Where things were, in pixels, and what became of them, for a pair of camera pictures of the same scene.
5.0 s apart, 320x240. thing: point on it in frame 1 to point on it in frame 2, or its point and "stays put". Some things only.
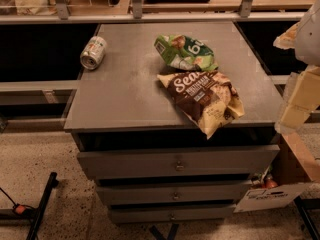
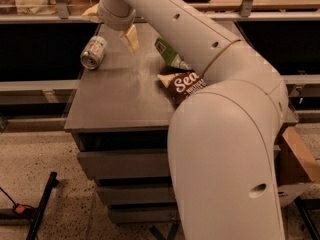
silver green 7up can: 93,53 stays put
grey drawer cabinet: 148,158 stays put
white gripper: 309,39 to 115,20
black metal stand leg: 52,183 stays put
